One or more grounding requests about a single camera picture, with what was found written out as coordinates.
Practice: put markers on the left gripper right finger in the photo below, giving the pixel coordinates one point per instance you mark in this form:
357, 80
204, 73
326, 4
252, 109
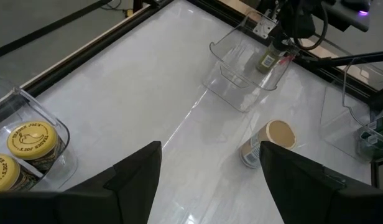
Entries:
297, 186

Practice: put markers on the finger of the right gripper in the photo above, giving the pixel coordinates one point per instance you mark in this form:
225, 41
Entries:
280, 42

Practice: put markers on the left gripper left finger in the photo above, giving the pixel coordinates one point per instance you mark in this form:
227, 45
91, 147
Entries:
126, 193

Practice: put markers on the black lid spices jar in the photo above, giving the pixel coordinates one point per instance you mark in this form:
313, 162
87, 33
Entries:
267, 60

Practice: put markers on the tan lid seasoning jar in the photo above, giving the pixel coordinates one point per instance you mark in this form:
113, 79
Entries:
278, 133

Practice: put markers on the yellow lid spice jar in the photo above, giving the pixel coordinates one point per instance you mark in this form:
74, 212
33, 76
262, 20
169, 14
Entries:
3, 172
32, 140

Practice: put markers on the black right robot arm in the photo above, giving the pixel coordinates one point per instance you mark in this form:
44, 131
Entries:
344, 15

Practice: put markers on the clear plastic bin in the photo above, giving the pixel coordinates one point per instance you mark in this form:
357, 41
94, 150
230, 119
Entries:
11, 102
235, 90
337, 130

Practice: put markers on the small metal bracket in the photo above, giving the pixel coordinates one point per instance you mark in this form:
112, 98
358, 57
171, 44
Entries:
264, 28

